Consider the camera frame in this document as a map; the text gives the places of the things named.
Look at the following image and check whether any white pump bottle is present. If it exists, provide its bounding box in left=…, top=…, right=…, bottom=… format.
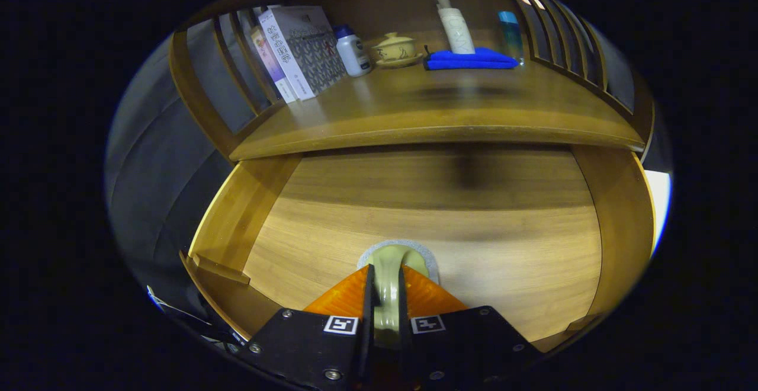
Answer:
left=431, top=0, right=476, bottom=55

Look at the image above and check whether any clear blue capped bottle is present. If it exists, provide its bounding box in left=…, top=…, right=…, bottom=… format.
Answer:
left=497, top=11, right=525, bottom=65

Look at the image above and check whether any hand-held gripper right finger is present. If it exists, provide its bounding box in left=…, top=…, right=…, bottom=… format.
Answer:
left=398, top=264, right=542, bottom=391

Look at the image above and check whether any green handled scrubbing brush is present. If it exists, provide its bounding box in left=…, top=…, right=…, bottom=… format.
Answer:
left=356, top=238, right=440, bottom=350

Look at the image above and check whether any blue folded cloth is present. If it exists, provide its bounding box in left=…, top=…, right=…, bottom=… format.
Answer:
left=423, top=46, right=520, bottom=71

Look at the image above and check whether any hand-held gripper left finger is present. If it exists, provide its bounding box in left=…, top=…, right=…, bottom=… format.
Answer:
left=240, top=264, right=377, bottom=391

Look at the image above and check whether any purple thin book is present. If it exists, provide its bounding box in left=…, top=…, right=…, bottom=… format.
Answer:
left=249, top=24, right=297, bottom=104

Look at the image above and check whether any black backdrop cloth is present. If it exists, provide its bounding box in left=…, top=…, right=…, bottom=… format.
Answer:
left=105, top=12, right=261, bottom=321

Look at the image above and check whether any yellow lidded ceramic teacup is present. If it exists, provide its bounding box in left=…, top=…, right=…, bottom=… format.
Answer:
left=370, top=31, right=424, bottom=69

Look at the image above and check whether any white bottle with blue cap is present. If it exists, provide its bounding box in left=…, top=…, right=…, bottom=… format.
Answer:
left=333, top=24, right=374, bottom=78

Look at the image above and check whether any thick white patterned book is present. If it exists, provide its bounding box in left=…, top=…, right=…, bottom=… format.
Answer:
left=258, top=5, right=348, bottom=101

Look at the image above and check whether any brown wooden drawer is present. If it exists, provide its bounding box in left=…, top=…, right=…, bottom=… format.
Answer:
left=179, top=142, right=657, bottom=356

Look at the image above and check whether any wooden countertop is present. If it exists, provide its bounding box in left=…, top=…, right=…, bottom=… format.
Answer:
left=228, top=47, right=646, bottom=162

